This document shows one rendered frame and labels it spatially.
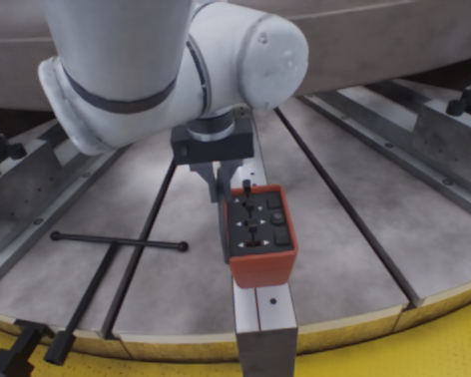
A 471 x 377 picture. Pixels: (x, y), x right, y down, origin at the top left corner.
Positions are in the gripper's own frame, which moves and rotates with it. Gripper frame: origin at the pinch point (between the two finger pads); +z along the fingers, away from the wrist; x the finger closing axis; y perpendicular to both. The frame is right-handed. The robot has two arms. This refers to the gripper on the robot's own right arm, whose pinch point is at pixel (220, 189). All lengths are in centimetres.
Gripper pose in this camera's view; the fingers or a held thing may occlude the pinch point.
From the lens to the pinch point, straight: 61.6
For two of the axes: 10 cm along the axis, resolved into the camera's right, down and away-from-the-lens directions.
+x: 9.9, -1.0, -0.1
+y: 0.6, 6.5, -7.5
